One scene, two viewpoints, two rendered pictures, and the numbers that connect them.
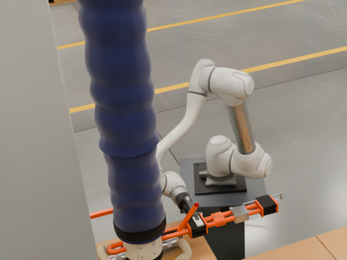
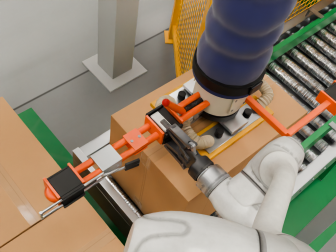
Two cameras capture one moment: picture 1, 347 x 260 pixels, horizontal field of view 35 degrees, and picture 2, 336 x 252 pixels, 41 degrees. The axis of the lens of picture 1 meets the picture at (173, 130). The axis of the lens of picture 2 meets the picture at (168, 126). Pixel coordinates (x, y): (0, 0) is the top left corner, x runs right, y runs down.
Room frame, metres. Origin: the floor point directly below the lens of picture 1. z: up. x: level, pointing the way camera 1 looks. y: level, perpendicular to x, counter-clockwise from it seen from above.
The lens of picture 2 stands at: (2.57, -0.51, 2.20)
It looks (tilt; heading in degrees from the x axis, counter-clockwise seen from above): 55 degrees down; 145
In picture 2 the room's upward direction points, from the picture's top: 13 degrees clockwise
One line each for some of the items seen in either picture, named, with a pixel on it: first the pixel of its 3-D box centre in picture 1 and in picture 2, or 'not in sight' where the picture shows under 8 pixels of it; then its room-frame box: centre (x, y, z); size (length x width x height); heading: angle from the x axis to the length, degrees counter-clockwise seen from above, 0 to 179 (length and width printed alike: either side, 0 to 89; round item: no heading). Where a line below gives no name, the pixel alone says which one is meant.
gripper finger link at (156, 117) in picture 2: (198, 221); (161, 121); (1.92, -0.07, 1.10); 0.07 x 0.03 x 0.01; 17
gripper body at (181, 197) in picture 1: (186, 205); (194, 161); (2.06, -0.03, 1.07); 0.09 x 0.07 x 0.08; 17
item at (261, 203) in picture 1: (266, 206); (64, 184); (2.01, -0.40, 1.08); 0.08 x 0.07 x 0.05; 106
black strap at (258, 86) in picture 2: (139, 220); (229, 64); (1.84, 0.18, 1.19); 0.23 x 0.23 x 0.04
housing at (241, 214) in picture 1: (239, 214); (106, 161); (1.97, -0.27, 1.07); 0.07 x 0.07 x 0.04; 16
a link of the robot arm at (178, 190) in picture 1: (180, 196); (212, 179); (2.14, -0.01, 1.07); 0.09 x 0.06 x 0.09; 107
